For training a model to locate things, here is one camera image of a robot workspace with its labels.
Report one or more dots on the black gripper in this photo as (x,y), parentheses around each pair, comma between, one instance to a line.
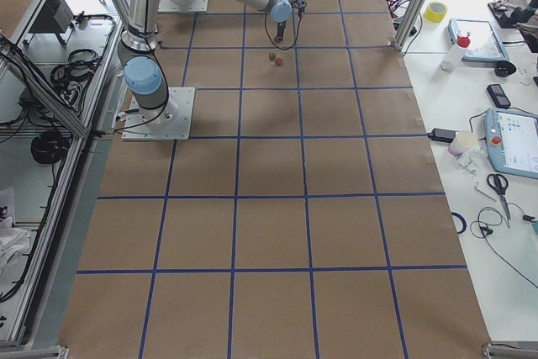
(281,27)

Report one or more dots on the yellow tape roll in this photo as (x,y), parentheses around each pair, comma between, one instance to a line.
(435,12)

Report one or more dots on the clear bottle red cap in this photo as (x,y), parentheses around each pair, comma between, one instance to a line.
(454,56)

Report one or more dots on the black power adapter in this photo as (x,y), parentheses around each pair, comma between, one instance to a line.
(442,135)

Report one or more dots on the teach pendant far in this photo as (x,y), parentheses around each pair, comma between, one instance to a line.
(485,43)

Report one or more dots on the teach pendant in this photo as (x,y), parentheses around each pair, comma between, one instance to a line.
(511,140)
(485,43)

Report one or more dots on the teach pendant near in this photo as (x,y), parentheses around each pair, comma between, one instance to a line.
(511,140)

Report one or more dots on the black scissors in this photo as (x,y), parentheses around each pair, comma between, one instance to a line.
(499,183)

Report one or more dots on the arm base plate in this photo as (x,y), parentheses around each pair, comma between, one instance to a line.
(183,6)
(174,123)

